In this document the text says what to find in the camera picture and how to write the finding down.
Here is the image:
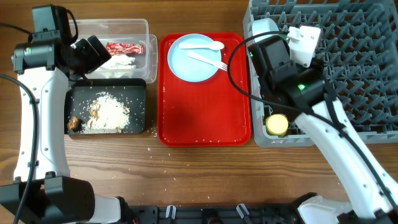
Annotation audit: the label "red snack wrapper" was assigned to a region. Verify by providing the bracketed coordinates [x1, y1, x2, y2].
[105, 42, 145, 55]

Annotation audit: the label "light blue bowl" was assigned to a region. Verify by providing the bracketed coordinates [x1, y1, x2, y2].
[252, 18, 279, 35]

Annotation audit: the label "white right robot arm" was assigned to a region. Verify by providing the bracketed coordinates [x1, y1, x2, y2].
[242, 26, 397, 223]

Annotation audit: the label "white plastic fork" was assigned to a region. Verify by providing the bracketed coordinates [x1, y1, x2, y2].
[187, 51, 228, 71]

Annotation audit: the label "black plastic tray bin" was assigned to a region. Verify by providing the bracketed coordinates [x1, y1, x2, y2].
[65, 78, 147, 136]

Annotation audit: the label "light blue plate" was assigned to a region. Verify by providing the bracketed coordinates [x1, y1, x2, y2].
[167, 34, 221, 82]

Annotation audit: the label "yellow plastic cup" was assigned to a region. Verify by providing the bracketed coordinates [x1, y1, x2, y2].
[265, 114, 289, 136]

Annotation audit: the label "white plastic spoon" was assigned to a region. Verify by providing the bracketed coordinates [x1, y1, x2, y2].
[178, 41, 224, 50]

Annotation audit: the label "clear plastic bin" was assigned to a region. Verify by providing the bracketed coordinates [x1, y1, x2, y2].
[70, 19, 158, 83]

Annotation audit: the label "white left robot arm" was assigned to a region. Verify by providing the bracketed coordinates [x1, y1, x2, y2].
[1, 4, 134, 223]

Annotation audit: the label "red serving tray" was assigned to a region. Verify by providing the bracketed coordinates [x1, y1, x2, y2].
[157, 32, 252, 147]

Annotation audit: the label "rice and food leftovers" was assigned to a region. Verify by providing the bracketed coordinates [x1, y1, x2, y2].
[67, 91, 130, 134]

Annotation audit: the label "grey dishwasher rack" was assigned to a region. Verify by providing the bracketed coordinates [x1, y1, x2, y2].
[243, 0, 397, 144]

